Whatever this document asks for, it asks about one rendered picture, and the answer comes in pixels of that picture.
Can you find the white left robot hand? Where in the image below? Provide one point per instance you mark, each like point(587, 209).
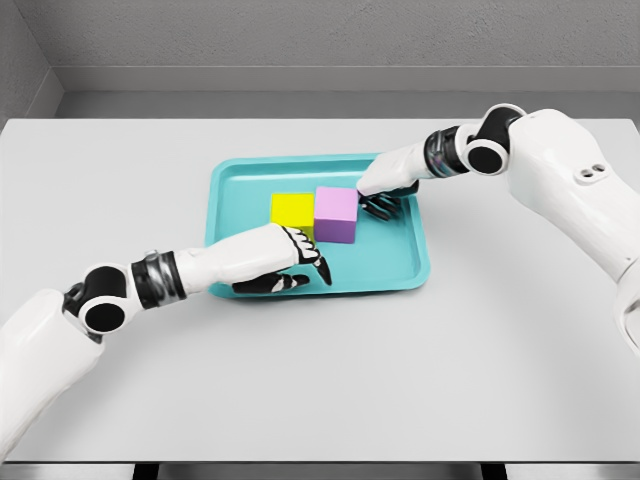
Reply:
point(260, 252)

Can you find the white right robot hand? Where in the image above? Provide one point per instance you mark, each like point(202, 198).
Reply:
point(387, 170)

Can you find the yellow cube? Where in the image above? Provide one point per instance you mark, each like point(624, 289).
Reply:
point(292, 210)

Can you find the pink cube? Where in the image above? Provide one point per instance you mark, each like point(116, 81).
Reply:
point(336, 212)

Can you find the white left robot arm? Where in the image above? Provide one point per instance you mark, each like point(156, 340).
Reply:
point(90, 320)

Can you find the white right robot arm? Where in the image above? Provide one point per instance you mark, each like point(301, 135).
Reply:
point(550, 170)

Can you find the teal plastic tray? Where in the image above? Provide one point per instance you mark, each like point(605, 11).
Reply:
point(380, 250)

